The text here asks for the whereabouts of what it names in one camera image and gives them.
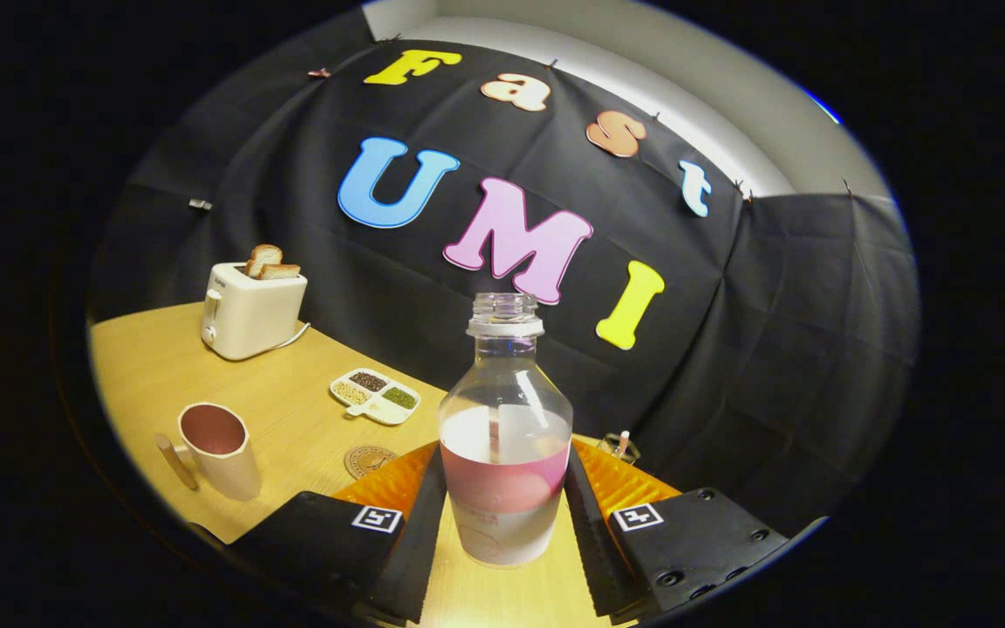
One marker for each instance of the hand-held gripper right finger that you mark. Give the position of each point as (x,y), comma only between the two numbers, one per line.
(594,558)

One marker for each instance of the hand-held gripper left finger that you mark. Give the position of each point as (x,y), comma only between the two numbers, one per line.
(420,558)

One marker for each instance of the clear plastic juice bottle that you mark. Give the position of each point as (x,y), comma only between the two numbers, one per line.
(502,488)

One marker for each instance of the round wooden coaster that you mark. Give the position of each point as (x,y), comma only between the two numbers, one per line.
(367,462)

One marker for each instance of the white divided grain dish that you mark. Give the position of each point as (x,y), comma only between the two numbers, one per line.
(380,406)

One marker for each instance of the black backdrop cloth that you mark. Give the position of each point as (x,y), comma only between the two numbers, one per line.
(773,349)

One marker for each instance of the cream toaster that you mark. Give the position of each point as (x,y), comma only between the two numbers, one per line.
(249,314)

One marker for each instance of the toast slice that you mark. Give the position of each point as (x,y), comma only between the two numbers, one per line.
(264,255)
(280,272)

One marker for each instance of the wooden table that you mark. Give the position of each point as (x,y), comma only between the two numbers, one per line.
(162,366)

